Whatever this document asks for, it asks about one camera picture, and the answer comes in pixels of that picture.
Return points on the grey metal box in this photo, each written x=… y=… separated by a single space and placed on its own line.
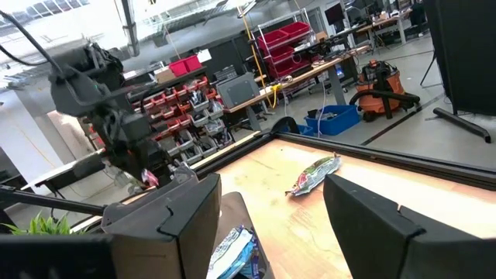
x=238 y=91

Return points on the parts bin rack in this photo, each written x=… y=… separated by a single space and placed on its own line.
x=193 y=112

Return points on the blue storage bin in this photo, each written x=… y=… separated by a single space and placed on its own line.
x=337 y=120
x=306 y=129

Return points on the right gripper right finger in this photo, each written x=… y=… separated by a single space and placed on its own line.
x=379 y=232

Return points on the grey translucent plastic bin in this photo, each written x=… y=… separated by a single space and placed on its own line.
x=232 y=209

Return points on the black metal table frame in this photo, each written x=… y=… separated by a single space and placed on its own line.
x=387 y=159

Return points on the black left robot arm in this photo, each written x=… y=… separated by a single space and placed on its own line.
x=77 y=93

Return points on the white folding table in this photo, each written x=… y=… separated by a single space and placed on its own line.
x=58 y=174

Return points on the orange shop vacuum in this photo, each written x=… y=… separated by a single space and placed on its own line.
x=374 y=102

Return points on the silver granola bar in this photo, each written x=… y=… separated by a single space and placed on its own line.
x=226 y=255

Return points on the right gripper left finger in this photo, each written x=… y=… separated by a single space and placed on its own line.
x=174 y=232

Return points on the green red granola bar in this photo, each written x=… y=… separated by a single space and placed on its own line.
x=314 y=176

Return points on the black partition panel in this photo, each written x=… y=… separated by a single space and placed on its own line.
x=465 y=58

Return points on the wooden workbench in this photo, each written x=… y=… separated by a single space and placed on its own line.
x=294 y=79

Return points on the black monitor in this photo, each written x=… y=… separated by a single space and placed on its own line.
x=334 y=13

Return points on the red storage bin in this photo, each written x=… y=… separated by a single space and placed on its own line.
x=186 y=66

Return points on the green plant in white pot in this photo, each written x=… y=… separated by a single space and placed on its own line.
x=42 y=226

